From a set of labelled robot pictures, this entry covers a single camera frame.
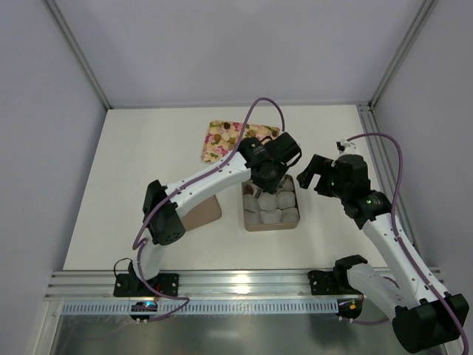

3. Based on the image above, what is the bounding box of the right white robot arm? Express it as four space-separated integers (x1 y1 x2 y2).
297 155 469 354

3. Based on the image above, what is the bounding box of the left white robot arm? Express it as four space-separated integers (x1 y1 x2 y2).
130 132 302 286

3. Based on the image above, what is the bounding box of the tan square tin box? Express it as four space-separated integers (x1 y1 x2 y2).
242 175 300 232

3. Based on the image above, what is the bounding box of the floral pattern tray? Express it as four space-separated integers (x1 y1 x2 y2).
200 121 281 163

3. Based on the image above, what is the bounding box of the tan square tin lid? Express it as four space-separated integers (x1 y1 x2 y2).
181 195 222 231

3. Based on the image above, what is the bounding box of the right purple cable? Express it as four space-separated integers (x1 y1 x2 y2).
336 132 467 354

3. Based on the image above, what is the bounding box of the purple cable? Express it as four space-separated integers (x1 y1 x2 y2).
132 97 286 322
336 132 467 354

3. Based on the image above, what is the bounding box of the aluminium rail frame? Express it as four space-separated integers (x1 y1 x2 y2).
44 268 443 302

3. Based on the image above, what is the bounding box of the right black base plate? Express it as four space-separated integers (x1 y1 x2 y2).
307 270 361 296

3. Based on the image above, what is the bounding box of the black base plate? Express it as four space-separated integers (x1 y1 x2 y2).
307 270 361 296
113 273 180 297

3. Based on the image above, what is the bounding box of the slotted grey cable duct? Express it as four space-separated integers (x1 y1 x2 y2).
61 299 338 316

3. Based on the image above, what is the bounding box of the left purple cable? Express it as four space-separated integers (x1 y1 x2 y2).
132 97 286 322

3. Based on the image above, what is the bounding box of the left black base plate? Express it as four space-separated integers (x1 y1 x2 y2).
113 273 180 297

